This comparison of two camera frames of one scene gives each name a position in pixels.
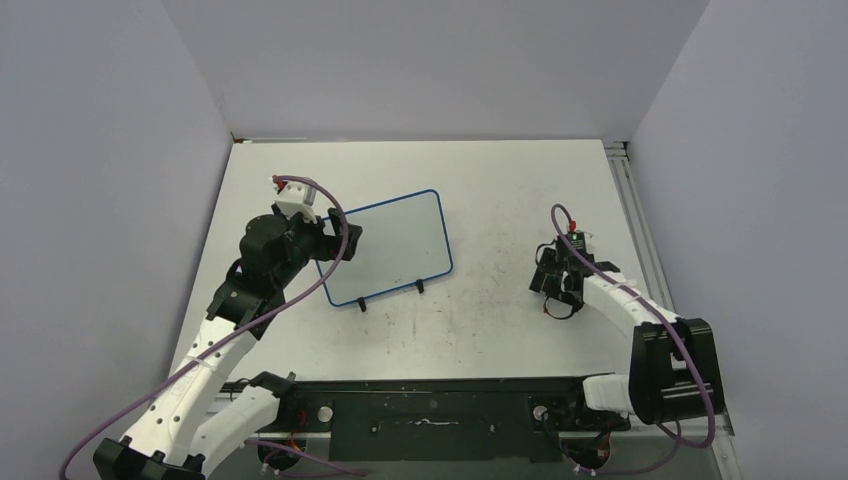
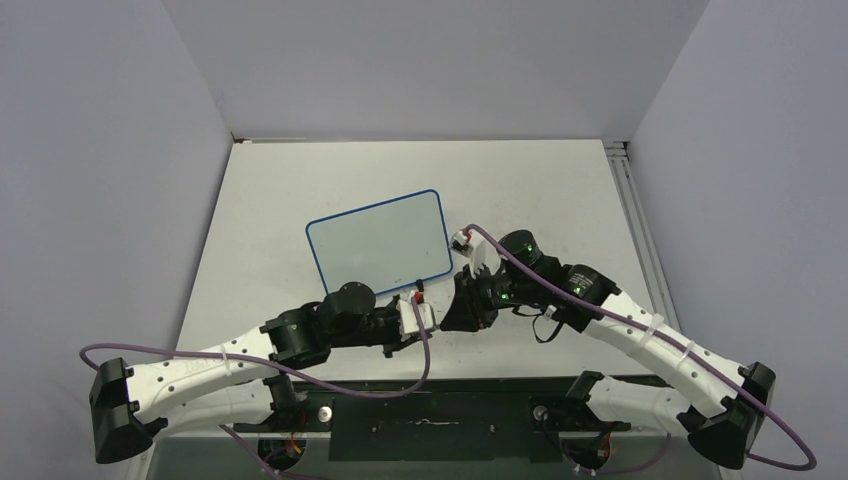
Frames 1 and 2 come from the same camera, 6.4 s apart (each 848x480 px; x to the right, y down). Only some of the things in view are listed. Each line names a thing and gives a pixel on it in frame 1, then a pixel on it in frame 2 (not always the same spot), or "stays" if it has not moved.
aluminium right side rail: (647, 247) stays
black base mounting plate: (491, 418) stays
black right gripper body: (549, 277) -> (497, 291)
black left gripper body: (307, 240) -> (378, 328)
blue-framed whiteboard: (402, 242) stays
